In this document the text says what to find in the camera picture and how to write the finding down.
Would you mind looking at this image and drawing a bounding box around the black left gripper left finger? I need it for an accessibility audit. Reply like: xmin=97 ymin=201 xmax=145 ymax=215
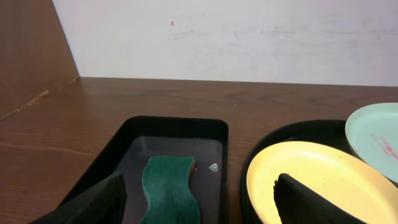
xmin=31 ymin=172 xmax=127 ymax=224

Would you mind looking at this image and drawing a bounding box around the black round tray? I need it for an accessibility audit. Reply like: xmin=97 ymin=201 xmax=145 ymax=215
xmin=239 ymin=119 xmax=398 ymax=224

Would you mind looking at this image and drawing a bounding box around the yellow plate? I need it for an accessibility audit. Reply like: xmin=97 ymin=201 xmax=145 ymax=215
xmin=246 ymin=141 xmax=397 ymax=223

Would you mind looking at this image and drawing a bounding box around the green scrubbing sponge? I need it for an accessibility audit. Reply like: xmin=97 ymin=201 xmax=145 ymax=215
xmin=140 ymin=156 xmax=201 ymax=224

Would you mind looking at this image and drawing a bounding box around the mint green plate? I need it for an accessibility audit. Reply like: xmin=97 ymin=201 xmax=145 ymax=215
xmin=345 ymin=103 xmax=397 ymax=185

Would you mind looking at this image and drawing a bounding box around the black rectangular tray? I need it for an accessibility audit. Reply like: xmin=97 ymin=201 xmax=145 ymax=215
xmin=62 ymin=116 xmax=228 ymax=224

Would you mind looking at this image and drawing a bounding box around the brown cardboard panel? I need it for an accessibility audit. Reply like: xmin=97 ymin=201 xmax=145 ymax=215
xmin=1 ymin=0 xmax=79 ymax=119

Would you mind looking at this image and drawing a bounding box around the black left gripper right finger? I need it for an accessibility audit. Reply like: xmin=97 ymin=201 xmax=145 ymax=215
xmin=274 ymin=174 xmax=364 ymax=224

